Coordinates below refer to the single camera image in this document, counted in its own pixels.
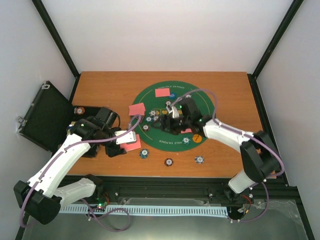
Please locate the brown chip in case corner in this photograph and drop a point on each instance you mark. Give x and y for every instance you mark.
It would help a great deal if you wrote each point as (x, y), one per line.
(79, 110)

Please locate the teal 50 chip stack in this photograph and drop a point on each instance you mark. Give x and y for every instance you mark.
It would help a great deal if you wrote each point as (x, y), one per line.
(144, 153)

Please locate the black left frame post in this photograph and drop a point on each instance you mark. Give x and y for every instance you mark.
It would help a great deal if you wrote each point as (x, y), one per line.
(48, 22)

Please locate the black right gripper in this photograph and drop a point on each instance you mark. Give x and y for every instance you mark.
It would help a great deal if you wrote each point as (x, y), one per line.
(163, 118)

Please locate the brown 100 chip stack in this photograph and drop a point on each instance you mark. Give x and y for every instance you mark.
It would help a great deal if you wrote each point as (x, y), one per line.
(168, 162)

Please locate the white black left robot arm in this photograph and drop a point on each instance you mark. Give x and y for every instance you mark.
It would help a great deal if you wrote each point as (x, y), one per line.
(41, 196)

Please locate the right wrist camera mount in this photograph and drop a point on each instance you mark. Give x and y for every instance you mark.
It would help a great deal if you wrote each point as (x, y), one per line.
(172, 111)

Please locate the red playing card deck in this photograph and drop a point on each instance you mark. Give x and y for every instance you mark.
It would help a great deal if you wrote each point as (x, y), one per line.
(132, 146)

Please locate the blue 10 chip stack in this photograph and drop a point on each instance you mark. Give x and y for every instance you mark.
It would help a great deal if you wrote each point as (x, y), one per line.
(199, 159)

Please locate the black frame post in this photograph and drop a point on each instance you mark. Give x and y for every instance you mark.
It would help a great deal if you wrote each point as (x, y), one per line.
(48, 22)
(280, 31)

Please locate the orange big blind button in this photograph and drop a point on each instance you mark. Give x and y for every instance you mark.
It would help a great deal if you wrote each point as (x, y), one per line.
(197, 138)

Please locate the round green poker mat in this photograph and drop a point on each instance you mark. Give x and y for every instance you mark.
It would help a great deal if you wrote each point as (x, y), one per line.
(158, 139)

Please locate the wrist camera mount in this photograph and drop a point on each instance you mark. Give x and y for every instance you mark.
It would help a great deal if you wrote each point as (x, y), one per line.
(172, 111)
(123, 138)

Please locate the light blue cable duct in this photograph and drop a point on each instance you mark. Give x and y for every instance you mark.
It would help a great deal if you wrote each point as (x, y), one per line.
(162, 211)

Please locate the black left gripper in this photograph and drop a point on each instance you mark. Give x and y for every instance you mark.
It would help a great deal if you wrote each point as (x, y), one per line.
(112, 152)

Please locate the black right frame post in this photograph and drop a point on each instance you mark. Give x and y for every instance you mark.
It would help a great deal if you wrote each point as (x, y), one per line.
(280, 31)

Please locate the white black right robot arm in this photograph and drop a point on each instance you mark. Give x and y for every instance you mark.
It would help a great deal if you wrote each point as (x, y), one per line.
(258, 153)

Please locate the blue small blind button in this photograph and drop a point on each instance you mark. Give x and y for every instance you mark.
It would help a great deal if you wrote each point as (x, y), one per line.
(172, 96)

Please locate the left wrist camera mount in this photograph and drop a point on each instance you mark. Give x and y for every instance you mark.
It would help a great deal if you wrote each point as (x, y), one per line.
(123, 138)

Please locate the red card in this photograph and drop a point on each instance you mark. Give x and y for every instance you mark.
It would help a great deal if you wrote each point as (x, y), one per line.
(188, 130)
(137, 109)
(162, 92)

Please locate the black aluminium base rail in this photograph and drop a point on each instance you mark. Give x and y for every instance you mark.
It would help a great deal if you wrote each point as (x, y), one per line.
(214, 190)

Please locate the black poker chip case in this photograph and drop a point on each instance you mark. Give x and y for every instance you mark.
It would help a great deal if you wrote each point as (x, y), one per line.
(50, 114)

